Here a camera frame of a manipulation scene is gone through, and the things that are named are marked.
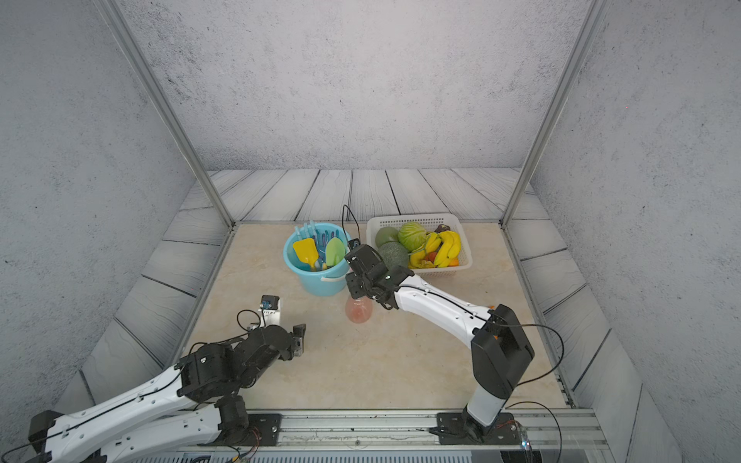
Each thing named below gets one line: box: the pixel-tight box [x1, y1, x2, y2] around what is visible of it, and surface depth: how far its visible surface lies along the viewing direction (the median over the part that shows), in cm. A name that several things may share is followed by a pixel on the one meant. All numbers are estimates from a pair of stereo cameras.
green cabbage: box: [397, 221, 428, 252], surface depth 101 cm
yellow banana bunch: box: [425, 230, 462, 269], surface depth 100 cm
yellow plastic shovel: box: [293, 237, 319, 268], surface depth 96 cm
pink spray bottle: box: [345, 296, 374, 324], surface depth 95 cm
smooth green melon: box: [375, 226, 400, 248], surface depth 107 cm
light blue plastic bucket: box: [283, 222, 352, 297], surface depth 95 cm
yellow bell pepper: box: [409, 248, 436, 270], surface depth 104 cm
